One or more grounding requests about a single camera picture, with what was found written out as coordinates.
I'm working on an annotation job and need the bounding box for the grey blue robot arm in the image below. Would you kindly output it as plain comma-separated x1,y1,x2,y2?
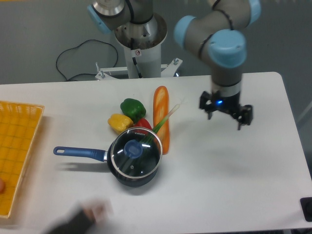
87,0,261,126

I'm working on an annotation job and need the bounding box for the red bell pepper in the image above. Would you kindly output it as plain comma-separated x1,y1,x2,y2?
134,118,153,130

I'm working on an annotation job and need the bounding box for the blurred human hand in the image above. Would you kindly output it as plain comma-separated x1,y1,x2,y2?
81,199,113,223

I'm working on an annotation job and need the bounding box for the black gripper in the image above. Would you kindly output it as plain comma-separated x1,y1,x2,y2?
199,82,253,130

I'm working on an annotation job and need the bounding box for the black object table edge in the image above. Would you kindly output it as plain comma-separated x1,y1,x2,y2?
300,197,312,222

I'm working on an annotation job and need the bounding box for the yellow bell pepper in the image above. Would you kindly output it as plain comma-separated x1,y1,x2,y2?
107,114,134,134

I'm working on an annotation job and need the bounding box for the green bell pepper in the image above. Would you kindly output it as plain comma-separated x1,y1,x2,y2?
120,98,146,123

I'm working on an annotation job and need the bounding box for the dark saucepan blue handle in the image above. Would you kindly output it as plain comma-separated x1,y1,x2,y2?
53,139,162,187

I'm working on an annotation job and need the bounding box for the black floor cable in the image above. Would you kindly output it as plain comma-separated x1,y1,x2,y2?
56,39,119,81

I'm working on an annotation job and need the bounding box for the yellow wicker basket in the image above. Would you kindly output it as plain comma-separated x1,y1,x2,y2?
0,101,44,218

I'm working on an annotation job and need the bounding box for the orange baguette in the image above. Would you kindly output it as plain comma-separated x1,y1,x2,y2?
153,86,170,155

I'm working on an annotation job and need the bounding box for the glass pot lid blue knob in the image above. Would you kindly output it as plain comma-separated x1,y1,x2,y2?
110,127,163,178

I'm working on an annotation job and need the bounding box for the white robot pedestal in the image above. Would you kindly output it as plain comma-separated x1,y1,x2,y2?
95,13,184,80

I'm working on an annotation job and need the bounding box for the green spring onion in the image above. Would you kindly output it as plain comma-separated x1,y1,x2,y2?
117,97,188,171

